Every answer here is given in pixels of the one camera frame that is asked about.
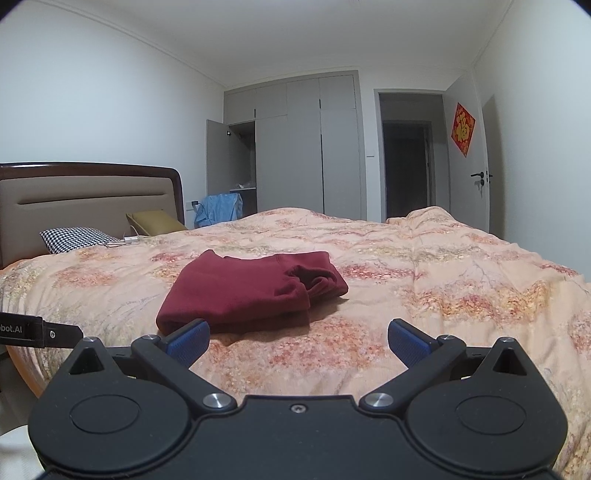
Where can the orange bed sheet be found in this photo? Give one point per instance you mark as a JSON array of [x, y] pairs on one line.
[[27, 369]]

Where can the floral peach blanket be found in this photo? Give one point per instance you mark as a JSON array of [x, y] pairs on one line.
[[438, 300]]

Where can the dark red sweater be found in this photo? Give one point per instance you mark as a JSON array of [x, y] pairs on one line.
[[240, 290]]

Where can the beige headboard with brown frame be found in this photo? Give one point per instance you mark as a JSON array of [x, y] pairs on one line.
[[83, 189]]

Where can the blue clothing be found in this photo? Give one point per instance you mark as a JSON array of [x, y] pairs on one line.
[[217, 210]]

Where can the grey door frame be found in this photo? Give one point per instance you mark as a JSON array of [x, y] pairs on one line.
[[377, 152]]

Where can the white room door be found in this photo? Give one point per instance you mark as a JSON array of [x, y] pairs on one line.
[[461, 194]]

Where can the grey built-in wardrobe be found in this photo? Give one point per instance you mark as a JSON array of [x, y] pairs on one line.
[[295, 161]]

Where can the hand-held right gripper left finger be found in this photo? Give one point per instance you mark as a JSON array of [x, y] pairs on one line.
[[187, 344]]

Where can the olive green pillow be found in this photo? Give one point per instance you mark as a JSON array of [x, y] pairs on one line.
[[157, 222]]

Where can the wall socket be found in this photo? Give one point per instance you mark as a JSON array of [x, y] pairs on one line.
[[191, 204]]

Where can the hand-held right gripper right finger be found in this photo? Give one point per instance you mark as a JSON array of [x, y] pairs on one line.
[[406, 344]]

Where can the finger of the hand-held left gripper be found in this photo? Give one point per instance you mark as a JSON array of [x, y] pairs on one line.
[[62, 334]]

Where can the red diamond door decoration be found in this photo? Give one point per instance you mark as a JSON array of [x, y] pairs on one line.
[[463, 129]]

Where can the open grey wardrobe door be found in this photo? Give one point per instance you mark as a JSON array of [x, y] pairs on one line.
[[217, 157]]

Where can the houndstooth pillow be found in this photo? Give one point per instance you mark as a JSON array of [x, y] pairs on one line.
[[74, 239]]

